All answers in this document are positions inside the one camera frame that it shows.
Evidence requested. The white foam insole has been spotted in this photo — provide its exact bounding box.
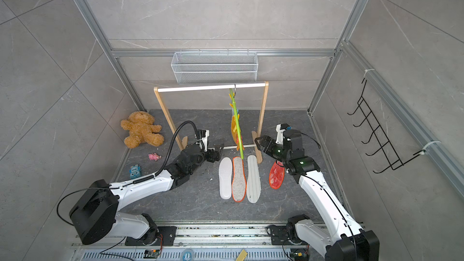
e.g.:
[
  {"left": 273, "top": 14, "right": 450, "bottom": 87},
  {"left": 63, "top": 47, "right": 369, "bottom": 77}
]
[{"left": 218, "top": 157, "right": 233, "bottom": 199}]

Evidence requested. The wooden clothes rack frame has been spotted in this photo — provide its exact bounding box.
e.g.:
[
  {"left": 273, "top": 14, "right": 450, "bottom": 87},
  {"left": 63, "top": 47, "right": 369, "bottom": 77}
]
[{"left": 153, "top": 81, "right": 269, "bottom": 164}]

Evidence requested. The black wall hook rack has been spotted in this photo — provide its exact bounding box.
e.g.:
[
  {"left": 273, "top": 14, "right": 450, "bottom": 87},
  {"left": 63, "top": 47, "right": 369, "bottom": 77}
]
[{"left": 347, "top": 78, "right": 439, "bottom": 175}]

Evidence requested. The brown teddy bear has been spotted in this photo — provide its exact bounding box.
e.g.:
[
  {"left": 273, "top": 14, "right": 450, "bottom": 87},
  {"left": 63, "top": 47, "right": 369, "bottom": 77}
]
[{"left": 120, "top": 111, "right": 164, "bottom": 149}]

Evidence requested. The green round clip hanger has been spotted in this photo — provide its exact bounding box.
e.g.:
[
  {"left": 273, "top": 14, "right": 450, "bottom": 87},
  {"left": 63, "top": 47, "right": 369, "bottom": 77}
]
[{"left": 229, "top": 88, "right": 244, "bottom": 160}]

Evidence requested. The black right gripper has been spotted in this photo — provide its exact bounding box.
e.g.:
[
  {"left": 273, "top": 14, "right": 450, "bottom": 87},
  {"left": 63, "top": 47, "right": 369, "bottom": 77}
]
[{"left": 256, "top": 136, "right": 291, "bottom": 163}]

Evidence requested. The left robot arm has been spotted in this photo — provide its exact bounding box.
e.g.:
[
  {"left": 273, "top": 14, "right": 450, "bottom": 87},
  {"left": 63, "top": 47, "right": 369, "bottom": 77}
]
[{"left": 66, "top": 129, "right": 224, "bottom": 245}]

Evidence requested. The yellow fuzzy insole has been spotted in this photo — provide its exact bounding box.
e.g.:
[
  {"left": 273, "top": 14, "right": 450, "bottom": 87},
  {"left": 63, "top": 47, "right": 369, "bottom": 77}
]
[{"left": 231, "top": 116, "right": 239, "bottom": 145}]

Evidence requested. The red orange-edged insole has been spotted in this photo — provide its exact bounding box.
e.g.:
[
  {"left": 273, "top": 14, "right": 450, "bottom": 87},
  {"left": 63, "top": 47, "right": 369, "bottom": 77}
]
[{"left": 268, "top": 161, "right": 285, "bottom": 190}]

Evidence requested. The grey felt orange-edged insole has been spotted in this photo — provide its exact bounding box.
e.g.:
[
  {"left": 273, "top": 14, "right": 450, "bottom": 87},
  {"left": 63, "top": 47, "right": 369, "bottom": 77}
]
[{"left": 232, "top": 157, "right": 247, "bottom": 203}]

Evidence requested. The white wire mesh basket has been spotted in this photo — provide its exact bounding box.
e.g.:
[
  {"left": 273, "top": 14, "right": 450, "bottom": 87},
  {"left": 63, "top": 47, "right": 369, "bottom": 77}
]
[{"left": 171, "top": 51, "right": 259, "bottom": 84}]

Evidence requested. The pink pig toy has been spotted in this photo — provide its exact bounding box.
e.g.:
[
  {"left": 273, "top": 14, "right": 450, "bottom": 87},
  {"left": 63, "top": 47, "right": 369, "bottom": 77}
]
[{"left": 148, "top": 153, "right": 161, "bottom": 161}]

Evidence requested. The grey striped insole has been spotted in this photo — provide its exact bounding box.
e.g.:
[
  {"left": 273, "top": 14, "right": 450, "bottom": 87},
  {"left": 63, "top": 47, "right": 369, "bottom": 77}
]
[{"left": 246, "top": 155, "right": 261, "bottom": 204}]

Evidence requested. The teal robot toy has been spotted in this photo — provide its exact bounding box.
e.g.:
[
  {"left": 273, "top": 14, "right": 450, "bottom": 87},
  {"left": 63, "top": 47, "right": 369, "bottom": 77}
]
[{"left": 130, "top": 165, "right": 141, "bottom": 180}]

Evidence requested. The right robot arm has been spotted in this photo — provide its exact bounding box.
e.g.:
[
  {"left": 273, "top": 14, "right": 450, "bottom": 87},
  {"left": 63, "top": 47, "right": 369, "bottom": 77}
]
[{"left": 254, "top": 123, "right": 380, "bottom": 261}]

